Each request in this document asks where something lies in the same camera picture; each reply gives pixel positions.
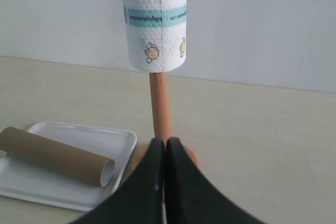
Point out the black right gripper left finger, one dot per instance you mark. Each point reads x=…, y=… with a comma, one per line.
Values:
x=139, y=198

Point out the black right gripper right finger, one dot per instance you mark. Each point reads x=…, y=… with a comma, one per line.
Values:
x=190, y=197

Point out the brown cardboard tube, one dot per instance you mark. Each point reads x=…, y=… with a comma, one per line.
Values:
x=87, y=166

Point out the printed white paper towel roll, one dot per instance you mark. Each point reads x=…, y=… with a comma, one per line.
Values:
x=156, y=34

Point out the wooden paper towel holder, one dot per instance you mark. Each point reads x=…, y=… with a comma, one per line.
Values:
x=159, y=90

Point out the white rectangular plastic tray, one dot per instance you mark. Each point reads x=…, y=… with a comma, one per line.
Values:
x=30, y=182

